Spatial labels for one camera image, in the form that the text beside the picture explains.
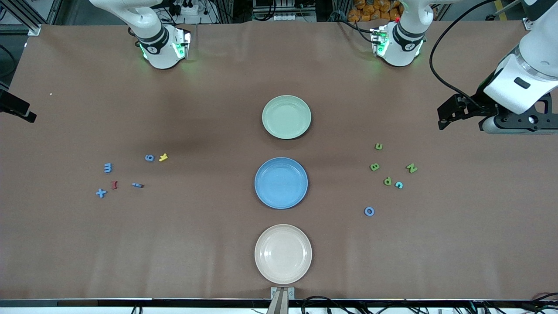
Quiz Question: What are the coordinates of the pile of orange objects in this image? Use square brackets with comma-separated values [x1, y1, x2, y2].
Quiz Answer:
[347, 0, 402, 22]

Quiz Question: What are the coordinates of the light green plate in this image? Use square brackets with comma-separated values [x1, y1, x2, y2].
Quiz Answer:
[262, 95, 312, 140]

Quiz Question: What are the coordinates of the blue plate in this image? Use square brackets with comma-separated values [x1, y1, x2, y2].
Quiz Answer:
[254, 157, 309, 210]

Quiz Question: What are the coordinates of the metal equipment rack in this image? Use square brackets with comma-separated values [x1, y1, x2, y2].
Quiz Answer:
[252, 0, 317, 23]

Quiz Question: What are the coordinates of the white power strip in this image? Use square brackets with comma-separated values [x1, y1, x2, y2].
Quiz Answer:
[174, 0, 200, 16]

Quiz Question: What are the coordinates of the brown table cover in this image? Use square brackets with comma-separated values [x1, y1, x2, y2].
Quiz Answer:
[0, 20, 558, 301]

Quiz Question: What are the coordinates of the beige plate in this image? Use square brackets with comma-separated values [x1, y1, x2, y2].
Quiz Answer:
[254, 224, 313, 285]

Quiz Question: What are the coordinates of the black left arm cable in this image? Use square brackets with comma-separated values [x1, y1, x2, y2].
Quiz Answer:
[429, 0, 497, 109]

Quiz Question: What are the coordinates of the black and red cable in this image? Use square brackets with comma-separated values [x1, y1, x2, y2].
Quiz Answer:
[530, 291, 558, 312]

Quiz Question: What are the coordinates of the black cable loop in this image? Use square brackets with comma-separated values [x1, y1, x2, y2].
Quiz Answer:
[301, 296, 349, 314]

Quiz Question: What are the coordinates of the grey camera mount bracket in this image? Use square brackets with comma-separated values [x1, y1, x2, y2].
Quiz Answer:
[270, 287, 296, 314]

